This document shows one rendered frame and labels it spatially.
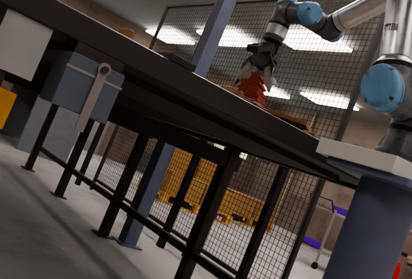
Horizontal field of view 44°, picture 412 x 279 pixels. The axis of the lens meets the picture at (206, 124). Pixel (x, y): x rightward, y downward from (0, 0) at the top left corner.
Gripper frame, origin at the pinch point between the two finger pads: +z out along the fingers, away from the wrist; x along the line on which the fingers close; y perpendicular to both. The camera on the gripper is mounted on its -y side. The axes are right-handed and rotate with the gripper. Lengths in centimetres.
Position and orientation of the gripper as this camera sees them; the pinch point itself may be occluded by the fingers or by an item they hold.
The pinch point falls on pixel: (249, 87)
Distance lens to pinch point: 181.1
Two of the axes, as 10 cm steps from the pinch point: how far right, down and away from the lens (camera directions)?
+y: 5.7, 3.0, 7.6
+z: -3.8, 9.2, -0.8
